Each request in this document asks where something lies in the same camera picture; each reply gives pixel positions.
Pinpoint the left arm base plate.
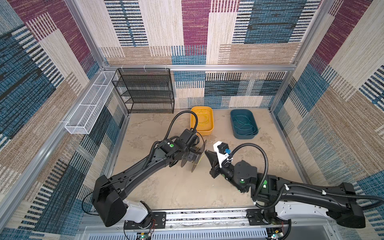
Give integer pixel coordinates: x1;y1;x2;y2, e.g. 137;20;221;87
124;212;167;230

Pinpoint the aluminium rail front frame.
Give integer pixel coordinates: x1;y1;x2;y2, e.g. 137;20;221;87
75;207;342;240

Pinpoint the dark grey cable spool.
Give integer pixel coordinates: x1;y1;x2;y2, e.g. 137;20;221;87
181;140;207;173

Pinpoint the yellow plastic tray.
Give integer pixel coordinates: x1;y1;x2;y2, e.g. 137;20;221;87
191;106;214;136

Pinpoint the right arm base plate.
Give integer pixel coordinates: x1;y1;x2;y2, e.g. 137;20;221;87
246;209;289;226

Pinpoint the black wire mesh shelf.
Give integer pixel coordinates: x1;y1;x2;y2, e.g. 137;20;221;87
112;68;175;114

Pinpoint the yellow cable in yellow tray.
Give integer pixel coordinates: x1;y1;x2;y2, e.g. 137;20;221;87
196;110;213;127

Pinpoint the green cable in teal tray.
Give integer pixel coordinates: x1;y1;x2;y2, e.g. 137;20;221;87
233;116;258;136

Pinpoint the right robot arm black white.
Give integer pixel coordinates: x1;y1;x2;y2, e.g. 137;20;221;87
205;142;384;229

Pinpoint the white wire mesh basket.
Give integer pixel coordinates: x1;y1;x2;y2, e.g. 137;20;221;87
65;71;115;135

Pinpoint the teal plastic tray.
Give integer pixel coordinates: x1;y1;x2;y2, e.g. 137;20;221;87
230;109;259;140

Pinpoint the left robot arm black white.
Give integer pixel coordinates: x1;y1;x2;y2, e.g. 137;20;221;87
91;125;200;229

